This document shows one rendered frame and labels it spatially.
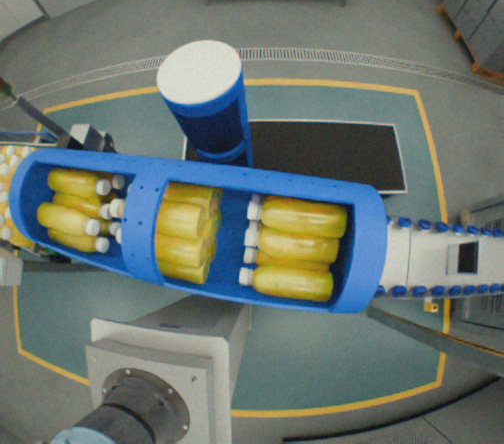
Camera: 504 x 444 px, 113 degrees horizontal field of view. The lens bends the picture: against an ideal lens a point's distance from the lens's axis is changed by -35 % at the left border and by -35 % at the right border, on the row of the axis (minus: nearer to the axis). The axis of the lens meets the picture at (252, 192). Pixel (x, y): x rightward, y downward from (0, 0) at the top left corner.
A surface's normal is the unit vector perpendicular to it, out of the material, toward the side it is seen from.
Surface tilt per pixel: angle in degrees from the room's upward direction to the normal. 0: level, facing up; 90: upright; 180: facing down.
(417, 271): 0
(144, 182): 22
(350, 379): 0
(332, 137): 0
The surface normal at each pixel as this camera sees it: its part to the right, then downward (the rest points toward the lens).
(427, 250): -0.04, -0.25
